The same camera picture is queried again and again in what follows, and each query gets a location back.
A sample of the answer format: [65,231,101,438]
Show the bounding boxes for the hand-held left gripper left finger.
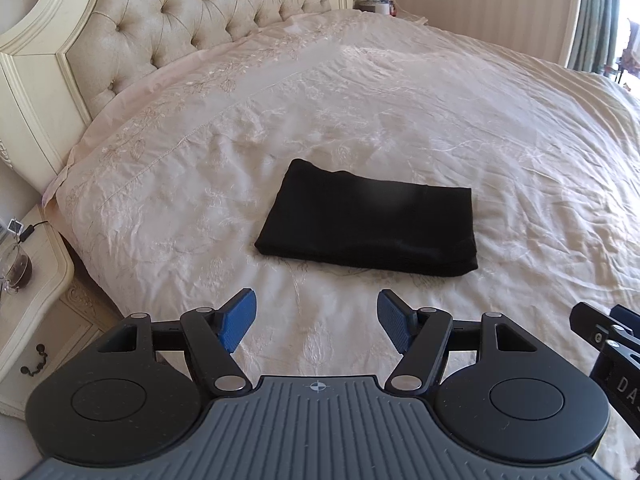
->
[97,288,259,395]

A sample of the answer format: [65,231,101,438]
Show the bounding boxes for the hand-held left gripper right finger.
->
[376,288,540,395]

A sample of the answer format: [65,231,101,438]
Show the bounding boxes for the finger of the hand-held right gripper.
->
[609,304,640,335]
[569,301,640,356]

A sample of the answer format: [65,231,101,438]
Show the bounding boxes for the black pants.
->
[254,158,479,278]

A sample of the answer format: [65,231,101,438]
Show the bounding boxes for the cream carved nightstand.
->
[0,202,123,418]

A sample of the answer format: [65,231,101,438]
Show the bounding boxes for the beige embroidered bedspread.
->
[42,7,640,480]

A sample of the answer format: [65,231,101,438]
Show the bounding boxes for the glass mug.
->
[0,245,33,293]

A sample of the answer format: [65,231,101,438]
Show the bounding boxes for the cream tufted headboard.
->
[0,0,356,196]

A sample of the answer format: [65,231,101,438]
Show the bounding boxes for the green curtain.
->
[580,0,626,71]

